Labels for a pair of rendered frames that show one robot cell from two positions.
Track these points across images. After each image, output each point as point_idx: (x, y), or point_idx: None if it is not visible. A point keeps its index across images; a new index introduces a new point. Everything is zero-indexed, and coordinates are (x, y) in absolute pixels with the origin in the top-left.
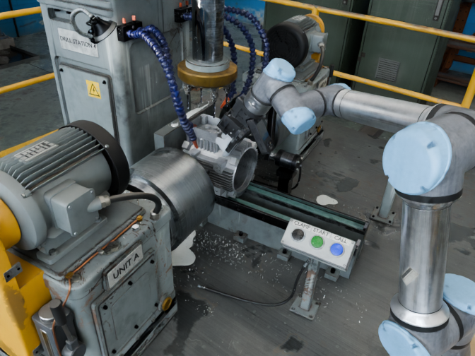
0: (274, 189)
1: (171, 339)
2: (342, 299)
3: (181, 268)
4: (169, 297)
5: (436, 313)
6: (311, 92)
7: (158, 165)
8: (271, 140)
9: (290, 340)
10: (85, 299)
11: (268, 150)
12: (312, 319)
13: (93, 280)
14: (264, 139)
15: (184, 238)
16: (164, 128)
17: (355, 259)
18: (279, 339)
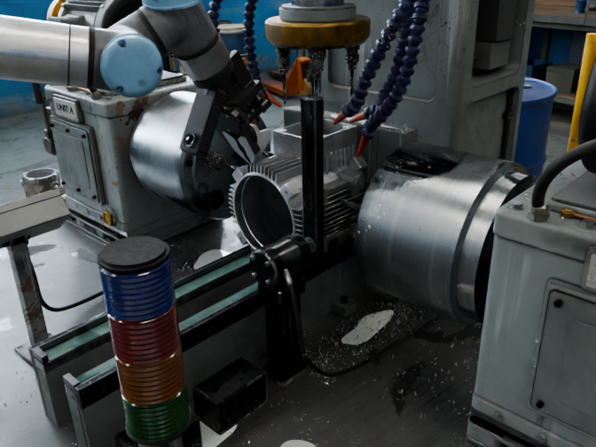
0: (257, 291)
1: (93, 252)
2: (16, 393)
3: (191, 262)
4: (113, 217)
5: None
6: (122, 27)
7: (190, 97)
8: (199, 138)
9: (9, 325)
10: (50, 105)
11: (182, 145)
12: (15, 347)
13: (50, 92)
14: (189, 123)
15: (142, 179)
16: None
17: (43, 388)
18: (19, 317)
